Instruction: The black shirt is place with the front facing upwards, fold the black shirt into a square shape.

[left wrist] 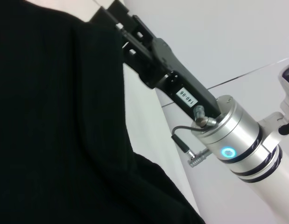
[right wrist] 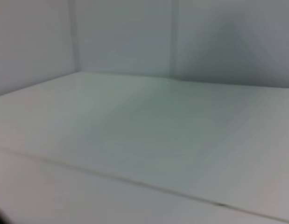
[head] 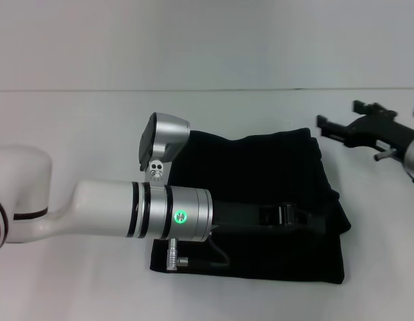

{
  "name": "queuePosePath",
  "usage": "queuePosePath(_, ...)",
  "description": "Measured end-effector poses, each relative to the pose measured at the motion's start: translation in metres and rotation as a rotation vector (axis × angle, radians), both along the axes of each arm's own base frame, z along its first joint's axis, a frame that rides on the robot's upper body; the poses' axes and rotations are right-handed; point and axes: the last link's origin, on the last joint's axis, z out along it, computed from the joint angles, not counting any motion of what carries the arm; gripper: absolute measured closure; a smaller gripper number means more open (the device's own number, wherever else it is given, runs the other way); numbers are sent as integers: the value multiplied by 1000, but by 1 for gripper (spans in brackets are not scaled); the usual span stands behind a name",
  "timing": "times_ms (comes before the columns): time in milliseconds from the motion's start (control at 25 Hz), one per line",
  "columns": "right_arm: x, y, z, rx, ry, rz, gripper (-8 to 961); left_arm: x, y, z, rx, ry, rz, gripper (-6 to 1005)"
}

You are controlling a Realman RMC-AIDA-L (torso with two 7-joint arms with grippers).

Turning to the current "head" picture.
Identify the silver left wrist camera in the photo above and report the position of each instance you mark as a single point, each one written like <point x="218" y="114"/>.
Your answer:
<point x="170" y="133"/>

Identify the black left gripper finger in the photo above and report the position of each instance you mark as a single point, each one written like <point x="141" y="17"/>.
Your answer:
<point x="303" y="222"/>

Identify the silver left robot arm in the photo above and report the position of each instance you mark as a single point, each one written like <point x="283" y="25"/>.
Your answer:
<point x="103" y="207"/>

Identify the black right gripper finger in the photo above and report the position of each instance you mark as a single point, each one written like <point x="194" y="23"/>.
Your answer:
<point x="377" y="109"/>
<point x="333" y="130"/>

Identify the black shirt with FREE print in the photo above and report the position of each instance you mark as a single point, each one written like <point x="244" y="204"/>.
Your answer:
<point x="260" y="167"/>

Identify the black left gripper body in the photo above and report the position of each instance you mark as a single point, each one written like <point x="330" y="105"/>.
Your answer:
<point x="240" y="215"/>

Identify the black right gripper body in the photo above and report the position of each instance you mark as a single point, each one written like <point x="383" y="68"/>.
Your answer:
<point x="384" y="130"/>

